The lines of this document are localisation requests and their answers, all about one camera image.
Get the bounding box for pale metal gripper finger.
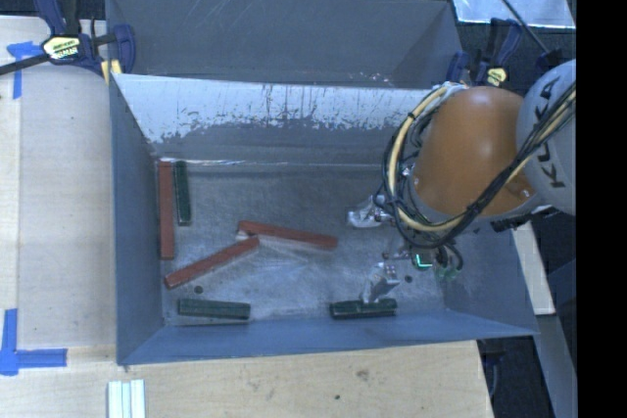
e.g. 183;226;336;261
361;261;386;303
370;264;402;305

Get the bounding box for dark green flat block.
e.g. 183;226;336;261
176;298;253;321
328;298;399;321
172;160;194;227

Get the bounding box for red-brown flat block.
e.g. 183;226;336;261
157;160;177;261
163;235;262;291
236;219;340;253

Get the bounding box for grey metal bin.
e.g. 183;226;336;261
102;0;541;367

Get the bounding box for black cylinder on white bracket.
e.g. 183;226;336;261
490;205;555;234

